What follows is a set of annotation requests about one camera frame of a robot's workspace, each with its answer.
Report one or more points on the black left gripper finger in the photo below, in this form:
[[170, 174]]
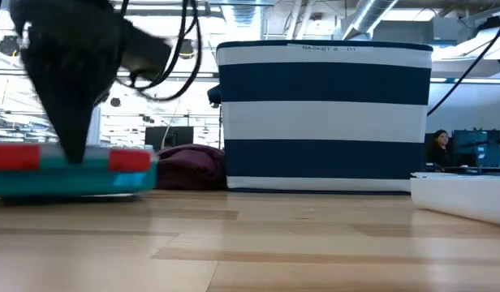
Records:
[[71, 109]]

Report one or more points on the green first-aid box red latches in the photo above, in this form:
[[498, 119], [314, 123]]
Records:
[[71, 182]]

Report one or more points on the navy white striped fabric basket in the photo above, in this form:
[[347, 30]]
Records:
[[323, 121]]

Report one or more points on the white cylindrical column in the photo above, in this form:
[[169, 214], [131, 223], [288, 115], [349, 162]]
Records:
[[94, 130]]

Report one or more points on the black ceiling lamp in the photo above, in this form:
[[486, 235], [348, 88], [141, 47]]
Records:
[[186, 49], [7, 45]]

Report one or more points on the black monitor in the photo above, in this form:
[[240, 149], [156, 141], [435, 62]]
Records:
[[177, 136]]

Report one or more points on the maroon beanbag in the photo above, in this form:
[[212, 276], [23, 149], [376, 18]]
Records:
[[193, 166]]

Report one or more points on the person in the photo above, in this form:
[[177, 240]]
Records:
[[440, 152]]

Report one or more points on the dark desk monitors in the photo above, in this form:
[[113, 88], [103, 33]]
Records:
[[483, 148]]

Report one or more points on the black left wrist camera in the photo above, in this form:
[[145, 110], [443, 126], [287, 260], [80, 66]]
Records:
[[146, 52]]

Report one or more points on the silver ceiling duct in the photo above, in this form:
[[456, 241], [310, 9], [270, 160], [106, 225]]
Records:
[[367, 16]]

